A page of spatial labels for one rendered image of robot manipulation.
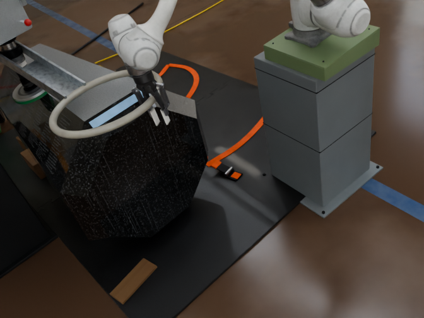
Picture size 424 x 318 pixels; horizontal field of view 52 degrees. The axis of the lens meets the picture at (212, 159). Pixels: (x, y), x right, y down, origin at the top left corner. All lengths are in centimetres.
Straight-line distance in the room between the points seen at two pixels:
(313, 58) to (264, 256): 99
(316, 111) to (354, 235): 68
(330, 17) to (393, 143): 123
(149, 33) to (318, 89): 84
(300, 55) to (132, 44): 83
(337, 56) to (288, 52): 22
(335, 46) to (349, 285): 107
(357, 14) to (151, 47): 81
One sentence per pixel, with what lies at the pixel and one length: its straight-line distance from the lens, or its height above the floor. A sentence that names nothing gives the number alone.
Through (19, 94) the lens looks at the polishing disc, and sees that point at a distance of 241.
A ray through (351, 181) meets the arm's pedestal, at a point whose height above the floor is 3.
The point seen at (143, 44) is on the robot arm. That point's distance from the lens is 140.
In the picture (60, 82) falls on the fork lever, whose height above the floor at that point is 94.
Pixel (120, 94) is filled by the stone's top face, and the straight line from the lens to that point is 208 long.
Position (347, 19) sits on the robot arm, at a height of 106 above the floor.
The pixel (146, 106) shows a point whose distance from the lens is 167.
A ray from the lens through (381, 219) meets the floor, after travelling 241.
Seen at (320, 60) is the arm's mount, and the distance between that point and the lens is 193.
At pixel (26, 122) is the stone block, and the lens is 248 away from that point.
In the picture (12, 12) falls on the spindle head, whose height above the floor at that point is 124.
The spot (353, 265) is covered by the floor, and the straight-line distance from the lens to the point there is 222.
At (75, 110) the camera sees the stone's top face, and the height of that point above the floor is 84.
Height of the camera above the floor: 182
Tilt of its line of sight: 40 degrees down
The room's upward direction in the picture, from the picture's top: 15 degrees counter-clockwise
